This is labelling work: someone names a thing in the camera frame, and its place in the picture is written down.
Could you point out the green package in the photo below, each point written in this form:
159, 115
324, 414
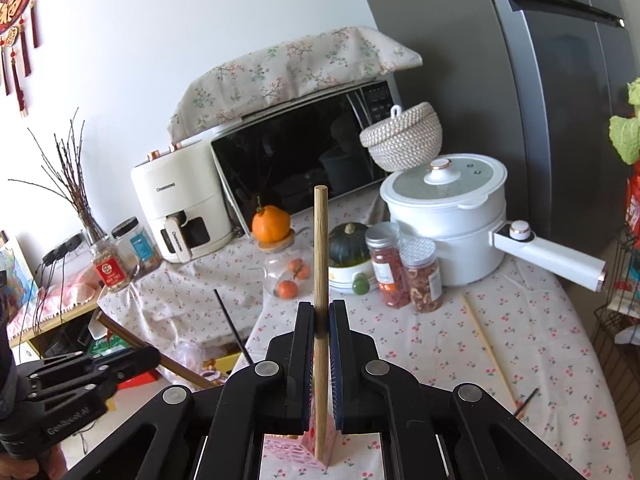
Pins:
107, 345

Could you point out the small tangerine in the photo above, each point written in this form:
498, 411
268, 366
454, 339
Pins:
287, 289
296, 265
304, 273

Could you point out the glass jar with wooden lid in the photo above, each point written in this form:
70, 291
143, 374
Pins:
272, 270

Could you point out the brown wooden chopstick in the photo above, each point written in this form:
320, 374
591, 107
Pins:
190, 375

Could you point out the clear plastic bag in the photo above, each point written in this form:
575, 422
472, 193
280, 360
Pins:
192, 357

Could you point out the black chopstick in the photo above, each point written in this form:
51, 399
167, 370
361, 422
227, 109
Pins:
529, 401
232, 327

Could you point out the large orange with stem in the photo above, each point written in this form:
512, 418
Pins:
270, 222

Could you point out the cream air fryer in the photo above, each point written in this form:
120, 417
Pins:
185, 195

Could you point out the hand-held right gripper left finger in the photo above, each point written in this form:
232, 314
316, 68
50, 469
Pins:
302, 340

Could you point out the pink plastic bag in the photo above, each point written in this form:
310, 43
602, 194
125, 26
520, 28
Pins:
75, 287

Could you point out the small floral print cloth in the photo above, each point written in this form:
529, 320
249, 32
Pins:
200, 300

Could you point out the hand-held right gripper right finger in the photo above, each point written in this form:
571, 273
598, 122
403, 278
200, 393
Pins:
336, 360

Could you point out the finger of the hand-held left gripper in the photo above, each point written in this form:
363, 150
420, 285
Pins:
90, 390
135, 360

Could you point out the dark green pumpkin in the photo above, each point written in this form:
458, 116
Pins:
347, 245

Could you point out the light bamboo chopstick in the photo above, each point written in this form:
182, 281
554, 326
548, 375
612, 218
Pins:
320, 260

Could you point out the long bamboo chopstick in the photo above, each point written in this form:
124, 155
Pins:
487, 355

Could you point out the red snack package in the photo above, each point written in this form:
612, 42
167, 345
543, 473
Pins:
634, 205

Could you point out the small green round fruit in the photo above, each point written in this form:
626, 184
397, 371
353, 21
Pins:
359, 286

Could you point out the black power strip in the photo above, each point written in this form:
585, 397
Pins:
62, 249

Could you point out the black door microwave oven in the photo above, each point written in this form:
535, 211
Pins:
300, 160

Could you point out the colourful printed sheet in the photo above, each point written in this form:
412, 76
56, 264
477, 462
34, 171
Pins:
15, 280

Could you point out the jar of red dried berries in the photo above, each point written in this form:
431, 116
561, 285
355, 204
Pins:
390, 270

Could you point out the grey refrigerator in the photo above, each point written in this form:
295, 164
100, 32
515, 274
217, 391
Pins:
525, 85

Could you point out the blue label jar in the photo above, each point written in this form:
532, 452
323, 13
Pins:
137, 245

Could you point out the white electric cooking pot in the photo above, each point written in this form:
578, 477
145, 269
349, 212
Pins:
450, 230

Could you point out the jar of dried fruit slices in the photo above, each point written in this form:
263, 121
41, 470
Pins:
425, 285

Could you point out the pink perforated plastic basket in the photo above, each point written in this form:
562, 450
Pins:
285, 452

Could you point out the yellow cardboard box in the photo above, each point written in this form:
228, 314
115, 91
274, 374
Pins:
225, 362

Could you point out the napa cabbage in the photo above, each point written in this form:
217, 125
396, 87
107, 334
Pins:
627, 130

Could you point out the person's left hand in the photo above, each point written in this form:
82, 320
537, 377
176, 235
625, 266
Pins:
55, 465

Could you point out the wooden shelf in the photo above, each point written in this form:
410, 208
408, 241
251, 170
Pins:
55, 322

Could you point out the floral fabric cover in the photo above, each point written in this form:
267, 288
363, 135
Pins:
290, 75

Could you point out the red knot wall ornament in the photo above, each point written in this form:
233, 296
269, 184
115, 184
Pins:
12, 10

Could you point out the white ceramic bowl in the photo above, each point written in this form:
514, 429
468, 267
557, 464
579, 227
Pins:
340, 280

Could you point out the red label jar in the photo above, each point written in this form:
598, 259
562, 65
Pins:
110, 272

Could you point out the woven basket with lid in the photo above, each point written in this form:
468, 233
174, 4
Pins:
405, 140

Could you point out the dry branches in vase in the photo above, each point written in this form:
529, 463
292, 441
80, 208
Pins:
75, 190

